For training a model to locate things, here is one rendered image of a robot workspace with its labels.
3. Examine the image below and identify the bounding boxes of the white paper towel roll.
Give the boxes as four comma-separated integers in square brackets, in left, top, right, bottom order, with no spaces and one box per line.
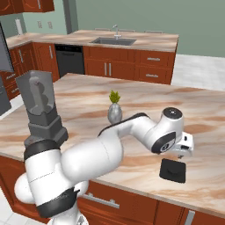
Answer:
[14,18,24,37]

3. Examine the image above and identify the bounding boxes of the silver vase with green plant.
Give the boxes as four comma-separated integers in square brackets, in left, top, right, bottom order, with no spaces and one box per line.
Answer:
[106,90,124,125]

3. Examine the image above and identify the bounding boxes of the black dishwasher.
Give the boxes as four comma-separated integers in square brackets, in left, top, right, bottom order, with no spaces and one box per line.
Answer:
[54,43,86,79]

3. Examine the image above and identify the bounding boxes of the silver sink tap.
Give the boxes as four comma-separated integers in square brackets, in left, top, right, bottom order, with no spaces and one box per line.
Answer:
[112,24,122,40]

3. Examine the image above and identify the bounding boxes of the silver island door handle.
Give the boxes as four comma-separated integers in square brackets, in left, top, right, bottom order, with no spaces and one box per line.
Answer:
[184,209,196,225]

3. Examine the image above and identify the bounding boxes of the grey blender with jar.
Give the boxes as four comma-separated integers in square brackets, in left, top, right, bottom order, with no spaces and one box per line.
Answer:
[15,69,69,148]

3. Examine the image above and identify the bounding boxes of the red-brown island drawer front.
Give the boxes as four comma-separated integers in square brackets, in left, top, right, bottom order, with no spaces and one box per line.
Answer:
[76,180,160,225]

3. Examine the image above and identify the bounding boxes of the red-brown island cupboard door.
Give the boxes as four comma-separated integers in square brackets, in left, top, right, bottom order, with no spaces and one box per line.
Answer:
[154,200,225,225]

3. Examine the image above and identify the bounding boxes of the red-brown sink counter cupboards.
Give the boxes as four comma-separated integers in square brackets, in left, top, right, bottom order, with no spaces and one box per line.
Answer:
[83,45,177,86]

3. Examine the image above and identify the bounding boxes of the red-brown wall cupboards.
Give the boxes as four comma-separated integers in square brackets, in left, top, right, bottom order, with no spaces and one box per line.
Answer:
[0,0,55,17]

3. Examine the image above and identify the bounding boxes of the steel sink basin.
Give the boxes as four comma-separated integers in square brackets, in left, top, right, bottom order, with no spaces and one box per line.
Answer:
[89,36,137,47]

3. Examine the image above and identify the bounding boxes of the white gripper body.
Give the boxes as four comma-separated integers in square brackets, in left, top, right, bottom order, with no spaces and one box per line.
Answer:
[178,132,195,157]

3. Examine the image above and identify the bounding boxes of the grey fridge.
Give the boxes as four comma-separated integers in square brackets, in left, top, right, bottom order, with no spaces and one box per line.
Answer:
[0,22,15,117]

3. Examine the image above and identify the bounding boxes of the silver island drawer handle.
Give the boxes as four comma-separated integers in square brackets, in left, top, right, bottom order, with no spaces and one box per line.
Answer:
[82,192,120,210]

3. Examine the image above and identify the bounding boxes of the black square blender lid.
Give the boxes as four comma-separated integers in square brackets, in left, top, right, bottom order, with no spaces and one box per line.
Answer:
[158,157,187,185]

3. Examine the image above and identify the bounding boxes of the red-brown cupboards beside fridge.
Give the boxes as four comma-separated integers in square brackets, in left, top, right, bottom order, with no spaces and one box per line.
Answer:
[0,41,62,101]

